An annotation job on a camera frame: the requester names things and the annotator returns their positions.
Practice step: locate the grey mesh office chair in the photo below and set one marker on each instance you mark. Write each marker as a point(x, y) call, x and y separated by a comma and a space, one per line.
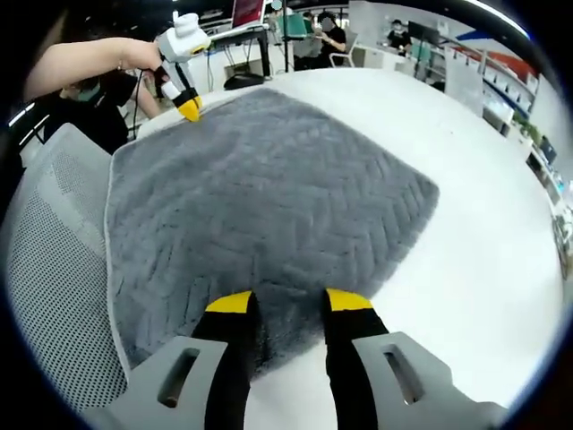
point(53, 269)

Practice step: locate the grey plush towel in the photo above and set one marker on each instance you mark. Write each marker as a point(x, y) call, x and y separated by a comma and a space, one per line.
point(268, 201)

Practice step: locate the small green plant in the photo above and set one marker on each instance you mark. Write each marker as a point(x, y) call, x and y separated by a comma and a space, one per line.
point(528, 127)

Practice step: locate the shelf unit with white bins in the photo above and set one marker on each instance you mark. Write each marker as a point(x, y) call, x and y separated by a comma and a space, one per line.
point(501, 80)

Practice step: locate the computer monitor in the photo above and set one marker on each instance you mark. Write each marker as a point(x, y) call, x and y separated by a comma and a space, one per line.
point(247, 12)

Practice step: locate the white framed chair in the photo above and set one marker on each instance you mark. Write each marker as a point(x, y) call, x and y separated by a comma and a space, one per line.
point(349, 49)

